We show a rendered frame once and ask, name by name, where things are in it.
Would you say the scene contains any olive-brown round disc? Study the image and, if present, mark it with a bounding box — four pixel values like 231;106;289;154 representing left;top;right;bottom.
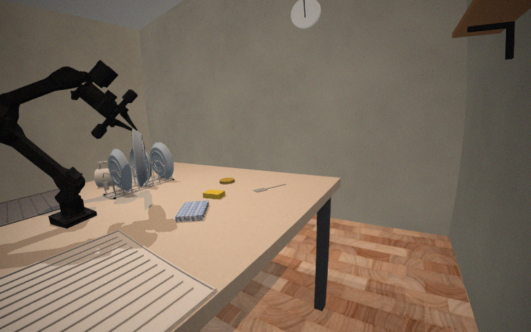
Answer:
219;178;235;184

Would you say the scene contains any yellow sponge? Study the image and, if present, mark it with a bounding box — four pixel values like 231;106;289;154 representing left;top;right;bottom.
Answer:
203;190;225;199

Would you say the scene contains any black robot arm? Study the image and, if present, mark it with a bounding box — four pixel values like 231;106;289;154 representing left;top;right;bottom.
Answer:
0;60;118;220

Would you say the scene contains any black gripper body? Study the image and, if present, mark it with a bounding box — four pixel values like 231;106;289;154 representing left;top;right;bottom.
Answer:
91;89;138;139

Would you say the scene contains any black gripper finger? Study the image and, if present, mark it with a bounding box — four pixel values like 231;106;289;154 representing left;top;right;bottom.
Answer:
110;119;132;131
120;108;137;131

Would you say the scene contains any white ribbed draining mat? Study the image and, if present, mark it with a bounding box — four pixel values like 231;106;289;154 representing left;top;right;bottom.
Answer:
0;230;217;332

